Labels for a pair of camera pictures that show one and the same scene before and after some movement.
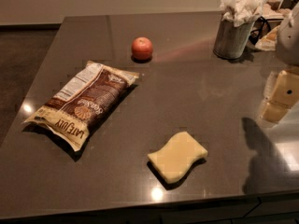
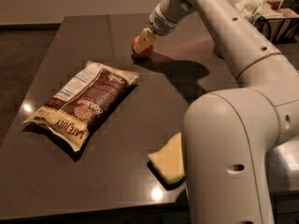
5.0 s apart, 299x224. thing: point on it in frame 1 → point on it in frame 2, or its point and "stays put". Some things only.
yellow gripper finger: [281, 93] → [163, 18]
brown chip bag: [82, 105] stays put
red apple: [142, 49] stays put
